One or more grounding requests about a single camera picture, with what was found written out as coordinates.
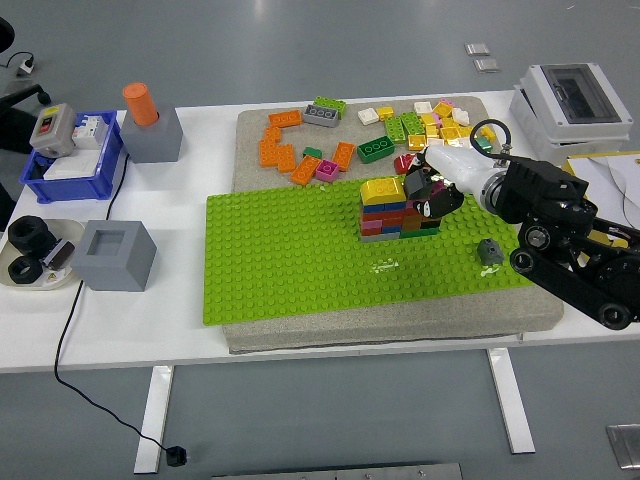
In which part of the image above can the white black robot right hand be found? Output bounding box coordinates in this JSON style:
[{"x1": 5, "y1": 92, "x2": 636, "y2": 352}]
[{"x1": 405, "y1": 144, "x2": 497, "y2": 220}]

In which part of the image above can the dark grey sloped brick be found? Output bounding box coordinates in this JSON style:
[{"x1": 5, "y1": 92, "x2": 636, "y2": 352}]
[{"x1": 403, "y1": 169, "x2": 435, "y2": 199}]

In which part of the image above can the yellow curved brick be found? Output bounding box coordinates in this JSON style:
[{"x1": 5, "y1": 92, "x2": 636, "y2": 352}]
[{"x1": 360, "y1": 177, "x2": 407, "y2": 205}]

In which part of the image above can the dark grey small brick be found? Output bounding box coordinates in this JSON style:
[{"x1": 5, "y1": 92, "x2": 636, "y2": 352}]
[{"x1": 476, "y1": 238, "x2": 504, "y2": 266}]

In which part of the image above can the lime green brick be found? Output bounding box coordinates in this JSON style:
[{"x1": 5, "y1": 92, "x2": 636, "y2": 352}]
[
  {"x1": 313, "y1": 96, "x2": 348, "y2": 120},
  {"x1": 383, "y1": 116, "x2": 407, "y2": 146},
  {"x1": 399, "y1": 111, "x2": 426, "y2": 136}
]

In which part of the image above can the dark green brick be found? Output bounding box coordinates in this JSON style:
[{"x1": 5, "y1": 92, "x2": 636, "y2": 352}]
[{"x1": 356, "y1": 135, "x2": 395, "y2": 164}]

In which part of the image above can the magenta brick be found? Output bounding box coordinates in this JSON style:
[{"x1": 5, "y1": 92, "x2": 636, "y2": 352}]
[{"x1": 315, "y1": 160, "x2": 341, "y2": 184}]

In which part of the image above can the grey long brick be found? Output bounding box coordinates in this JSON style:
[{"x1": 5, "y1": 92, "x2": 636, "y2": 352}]
[{"x1": 301, "y1": 103, "x2": 342, "y2": 127}]

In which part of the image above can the yellow white cardboard box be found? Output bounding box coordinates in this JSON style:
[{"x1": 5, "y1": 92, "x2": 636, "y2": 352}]
[{"x1": 562, "y1": 152, "x2": 640, "y2": 249}]

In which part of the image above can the lime green studded baseplate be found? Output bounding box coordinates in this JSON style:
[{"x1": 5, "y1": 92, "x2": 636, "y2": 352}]
[{"x1": 201, "y1": 172, "x2": 539, "y2": 327}]

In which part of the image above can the grey foam mat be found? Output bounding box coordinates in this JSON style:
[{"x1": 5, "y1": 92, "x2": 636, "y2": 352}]
[{"x1": 222, "y1": 94, "x2": 565, "y2": 355}]

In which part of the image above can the white table leg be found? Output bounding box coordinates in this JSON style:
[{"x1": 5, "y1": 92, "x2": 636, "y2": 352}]
[
  {"x1": 133, "y1": 365, "x2": 175, "y2": 474},
  {"x1": 487, "y1": 348, "x2": 536, "y2": 455}
]

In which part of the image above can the grey cube with round hole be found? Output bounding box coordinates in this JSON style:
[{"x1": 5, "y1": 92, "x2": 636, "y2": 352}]
[{"x1": 121, "y1": 103, "x2": 182, "y2": 164}]

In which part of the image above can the orange cylinder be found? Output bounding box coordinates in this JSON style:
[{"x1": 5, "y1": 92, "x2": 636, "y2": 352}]
[{"x1": 123, "y1": 82, "x2": 161, "y2": 127}]

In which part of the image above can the metal floor hatch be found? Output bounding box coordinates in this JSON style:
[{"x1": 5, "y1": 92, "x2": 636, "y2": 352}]
[{"x1": 606, "y1": 424, "x2": 640, "y2": 470}]

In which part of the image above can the grey cube with square recess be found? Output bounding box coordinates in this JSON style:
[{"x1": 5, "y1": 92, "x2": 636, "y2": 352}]
[{"x1": 72, "y1": 219, "x2": 158, "y2": 293}]

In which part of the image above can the white circuit breaker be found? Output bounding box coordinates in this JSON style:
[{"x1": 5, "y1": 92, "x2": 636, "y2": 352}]
[{"x1": 74, "y1": 113, "x2": 109, "y2": 150}]

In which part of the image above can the blue plastic bin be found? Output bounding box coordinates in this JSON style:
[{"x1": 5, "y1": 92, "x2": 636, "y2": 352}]
[{"x1": 19, "y1": 109, "x2": 125, "y2": 204}]

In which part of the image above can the white oval plate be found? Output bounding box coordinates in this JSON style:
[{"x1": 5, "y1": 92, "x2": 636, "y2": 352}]
[{"x1": 0, "y1": 218, "x2": 86, "y2": 291}]

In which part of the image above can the brown metal cylindrical part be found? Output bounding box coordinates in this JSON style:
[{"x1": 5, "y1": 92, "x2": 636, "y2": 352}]
[{"x1": 42, "y1": 238, "x2": 76, "y2": 271}]

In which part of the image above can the large black nut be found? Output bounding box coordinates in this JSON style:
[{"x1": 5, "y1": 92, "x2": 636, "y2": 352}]
[{"x1": 8, "y1": 215, "x2": 54, "y2": 254}]

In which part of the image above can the black office chair base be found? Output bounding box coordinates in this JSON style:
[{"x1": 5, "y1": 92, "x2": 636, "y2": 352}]
[{"x1": 0, "y1": 14, "x2": 51, "y2": 154}]

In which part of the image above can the small black nut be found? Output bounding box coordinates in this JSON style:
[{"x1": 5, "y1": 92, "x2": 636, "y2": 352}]
[{"x1": 7, "y1": 255, "x2": 45, "y2": 286}]

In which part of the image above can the white electrical enclosure box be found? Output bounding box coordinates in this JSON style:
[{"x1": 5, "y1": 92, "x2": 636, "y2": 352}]
[{"x1": 509, "y1": 62, "x2": 634, "y2": 166}]

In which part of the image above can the multicolour stacked brick wall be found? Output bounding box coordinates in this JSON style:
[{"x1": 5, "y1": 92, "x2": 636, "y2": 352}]
[{"x1": 359, "y1": 189, "x2": 444, "y2": 245}]

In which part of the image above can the white switch panel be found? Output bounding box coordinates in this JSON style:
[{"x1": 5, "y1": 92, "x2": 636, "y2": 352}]
[{"x1": 43, "y1": 152, "x2": 99, "y2": 181}]

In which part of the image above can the grey push-button switch box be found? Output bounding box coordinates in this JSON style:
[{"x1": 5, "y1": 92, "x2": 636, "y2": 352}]
[{"x1": 29, "y1": 103, "x2": 77, "y2": 156}]

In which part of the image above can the white plug adapter with cable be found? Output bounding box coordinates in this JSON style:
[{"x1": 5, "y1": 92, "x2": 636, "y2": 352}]
[{"x1": 4, "y1": 51, "x2": 39, "y2": 77}]

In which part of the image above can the black power cable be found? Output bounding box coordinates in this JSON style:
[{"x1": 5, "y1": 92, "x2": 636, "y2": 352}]
[{"x1": 53, "y1": 152, "x2": 171, "y2": 454}]

